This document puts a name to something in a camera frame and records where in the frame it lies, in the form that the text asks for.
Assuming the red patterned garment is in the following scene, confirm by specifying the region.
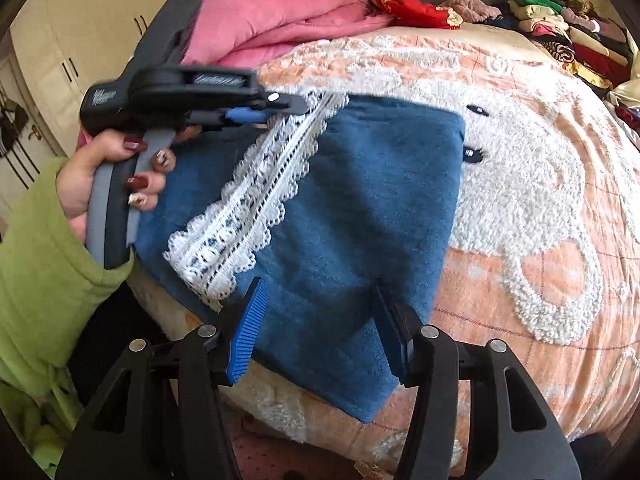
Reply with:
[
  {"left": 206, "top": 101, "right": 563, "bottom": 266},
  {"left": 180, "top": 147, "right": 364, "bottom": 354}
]
[{"left": 356, "top": 0, "right": 463, "bottom": 30}]

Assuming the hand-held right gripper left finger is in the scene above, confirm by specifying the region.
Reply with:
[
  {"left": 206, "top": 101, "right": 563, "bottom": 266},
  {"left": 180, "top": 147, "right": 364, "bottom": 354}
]
[{"left": 55, "top": 276, "right": 268, "bottom": 480}]

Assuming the light green garment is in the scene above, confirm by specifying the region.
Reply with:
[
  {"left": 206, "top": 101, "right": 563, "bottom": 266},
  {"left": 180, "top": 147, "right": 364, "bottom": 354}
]
[{"left": 0, "top": 380, "right": 86, "bottom": 476}]

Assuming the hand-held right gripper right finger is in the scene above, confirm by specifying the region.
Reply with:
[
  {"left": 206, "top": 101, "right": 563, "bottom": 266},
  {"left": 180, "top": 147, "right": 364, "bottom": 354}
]
[{"left": 375, "top": 282, "right": 582, "bottom": 480}]

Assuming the cream curtain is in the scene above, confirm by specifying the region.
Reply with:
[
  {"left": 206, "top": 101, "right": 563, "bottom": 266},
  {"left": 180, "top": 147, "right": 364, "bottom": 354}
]
[{"left": 605, "top": 42, "right": 640, "bottom": 110}]

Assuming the pink duvet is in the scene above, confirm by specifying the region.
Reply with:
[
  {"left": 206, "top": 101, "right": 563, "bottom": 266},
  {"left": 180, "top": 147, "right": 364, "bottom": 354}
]
[{"left": 180, "top": 0, "right": 396, "bottom": 70}]

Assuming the pink dotted mat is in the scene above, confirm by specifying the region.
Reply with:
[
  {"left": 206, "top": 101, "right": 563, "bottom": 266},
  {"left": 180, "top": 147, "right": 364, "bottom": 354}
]
[{"left": 225, "top": 410, "right": 401, "bottom": 480}]

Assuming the mauve fluffy garment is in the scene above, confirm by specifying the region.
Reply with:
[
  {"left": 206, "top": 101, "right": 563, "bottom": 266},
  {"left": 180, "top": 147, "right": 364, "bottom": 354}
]
[{"left": 440, "top": 0, "right": 502, "bottom": 25}]

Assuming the pile of folded clothes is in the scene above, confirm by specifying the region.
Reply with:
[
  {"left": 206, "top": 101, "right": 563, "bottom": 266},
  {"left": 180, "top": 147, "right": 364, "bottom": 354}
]
[{"left": 482, "top": 0, "right": 636, "bottom": 96}]

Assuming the purple cloth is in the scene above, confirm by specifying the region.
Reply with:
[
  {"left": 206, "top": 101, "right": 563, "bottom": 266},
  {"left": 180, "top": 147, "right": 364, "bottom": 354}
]
[{"left": 615, "top": 105, "right": 640, "bottom": 133}]

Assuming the person's left forearm green sleeve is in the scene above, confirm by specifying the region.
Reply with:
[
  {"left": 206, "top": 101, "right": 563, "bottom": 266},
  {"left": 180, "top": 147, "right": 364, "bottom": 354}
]
[{"left": 0, "top": 157, "right": 136, "bottom": 401}]

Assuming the blue denim pants lace trim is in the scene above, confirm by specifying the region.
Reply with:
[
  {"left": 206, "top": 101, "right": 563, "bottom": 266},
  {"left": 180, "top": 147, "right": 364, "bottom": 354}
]
[{"left": 131, "top": 91, "right": 467, "bottom": 423}]

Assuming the person's left hand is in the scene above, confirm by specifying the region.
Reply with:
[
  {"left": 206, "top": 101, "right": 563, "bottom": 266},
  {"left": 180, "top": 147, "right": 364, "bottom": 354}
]
[{"left": 56, "top": 127, "right": 178, "bottom": 242}]

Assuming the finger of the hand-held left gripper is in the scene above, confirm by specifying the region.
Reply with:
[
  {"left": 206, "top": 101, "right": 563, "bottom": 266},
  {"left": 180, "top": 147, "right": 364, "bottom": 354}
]
[
  {"left": 255, "top": 90, "right": 310, "bottom": 116},
  {"left": 185, "top": 107, "right": 273, "bottom": 133}
]

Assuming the peach tufted bedspread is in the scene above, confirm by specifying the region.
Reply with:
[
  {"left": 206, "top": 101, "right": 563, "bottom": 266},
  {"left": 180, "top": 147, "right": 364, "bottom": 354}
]
[{"left": 127, "top": 25, "right": 640, "bottom": 476}]

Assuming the cream wardrobe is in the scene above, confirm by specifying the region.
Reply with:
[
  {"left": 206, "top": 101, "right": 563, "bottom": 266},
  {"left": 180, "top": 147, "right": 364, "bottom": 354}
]
[{"left": 10, "top": 0, "right": 223, "bottom": 158}]

